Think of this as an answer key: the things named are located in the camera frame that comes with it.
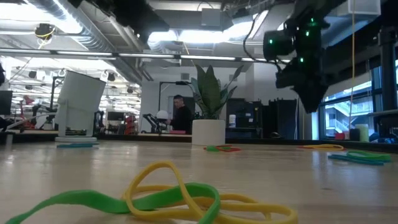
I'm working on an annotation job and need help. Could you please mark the black cabinet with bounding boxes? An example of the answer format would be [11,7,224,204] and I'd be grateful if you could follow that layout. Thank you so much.
[226,98,264,139]

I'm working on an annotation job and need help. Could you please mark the white tilted bin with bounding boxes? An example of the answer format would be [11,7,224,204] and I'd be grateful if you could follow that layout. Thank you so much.
[54,70,107,143]

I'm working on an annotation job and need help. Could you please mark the grey ceiling box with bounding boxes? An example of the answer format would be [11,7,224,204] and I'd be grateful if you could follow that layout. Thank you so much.
[200,7,222,28]

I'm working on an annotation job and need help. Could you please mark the black desk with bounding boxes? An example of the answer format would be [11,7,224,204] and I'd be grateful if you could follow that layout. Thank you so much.
[366,108,398,139]

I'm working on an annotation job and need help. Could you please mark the grey rectangular air duct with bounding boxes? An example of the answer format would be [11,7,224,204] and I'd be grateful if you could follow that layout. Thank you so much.
[323,0,382,50]

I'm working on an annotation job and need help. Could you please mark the red machine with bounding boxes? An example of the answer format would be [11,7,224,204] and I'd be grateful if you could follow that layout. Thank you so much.
[124,114,138,135]

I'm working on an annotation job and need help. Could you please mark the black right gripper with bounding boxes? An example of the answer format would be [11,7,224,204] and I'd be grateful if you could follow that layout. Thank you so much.
[275,62,331,114]

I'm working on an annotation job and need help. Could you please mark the black wall screen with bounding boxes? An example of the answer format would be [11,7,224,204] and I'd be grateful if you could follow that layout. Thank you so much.
[106,111,126,122]

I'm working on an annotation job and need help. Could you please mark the black vertical pole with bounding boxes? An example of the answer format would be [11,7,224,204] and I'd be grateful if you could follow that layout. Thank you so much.
[377,26,398,138]

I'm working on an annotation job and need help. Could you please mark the black reel with yellow cable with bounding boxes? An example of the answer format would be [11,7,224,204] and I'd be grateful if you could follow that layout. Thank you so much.
[33,22,57,50]

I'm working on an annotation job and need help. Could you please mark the long LED light bar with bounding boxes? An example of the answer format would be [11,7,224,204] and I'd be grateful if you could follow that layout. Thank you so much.
[0,47,280,65]

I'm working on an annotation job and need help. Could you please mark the small black box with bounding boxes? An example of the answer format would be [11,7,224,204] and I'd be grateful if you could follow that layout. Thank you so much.
[348,128,361,142]

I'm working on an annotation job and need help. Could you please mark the far right rubber bands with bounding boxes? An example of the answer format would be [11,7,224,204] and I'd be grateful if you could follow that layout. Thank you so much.
[327,154,386,167]

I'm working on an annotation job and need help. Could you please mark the black office monitor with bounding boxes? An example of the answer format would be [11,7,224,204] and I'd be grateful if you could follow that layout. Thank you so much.
[0,90,14,116]

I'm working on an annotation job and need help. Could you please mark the snake plant in white pot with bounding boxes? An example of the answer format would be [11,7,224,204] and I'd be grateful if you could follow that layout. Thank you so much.
[190,64,245,147]

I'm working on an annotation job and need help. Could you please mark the black aluminium table frame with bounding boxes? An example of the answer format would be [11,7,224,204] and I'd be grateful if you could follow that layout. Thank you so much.
[0,130,398,153]

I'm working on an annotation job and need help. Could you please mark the person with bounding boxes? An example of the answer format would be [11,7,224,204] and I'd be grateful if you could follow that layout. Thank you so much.
[164,94,193,135]

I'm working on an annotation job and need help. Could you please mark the pale green cylinder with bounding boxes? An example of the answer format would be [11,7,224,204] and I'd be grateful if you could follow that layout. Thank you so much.
[354,123,370,142]

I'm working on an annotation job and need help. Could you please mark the yellow rubber band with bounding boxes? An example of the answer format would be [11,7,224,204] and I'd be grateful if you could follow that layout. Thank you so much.
[123,160,218,224]
[298,143,345,152]
[123,185,299,224]

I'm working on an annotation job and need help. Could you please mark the white lamp cable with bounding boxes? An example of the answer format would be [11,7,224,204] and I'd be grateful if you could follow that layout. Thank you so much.
[4,112,58,130]

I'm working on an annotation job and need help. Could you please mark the black folding screen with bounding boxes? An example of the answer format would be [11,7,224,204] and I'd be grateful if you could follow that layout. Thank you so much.
[262,98,300,140]

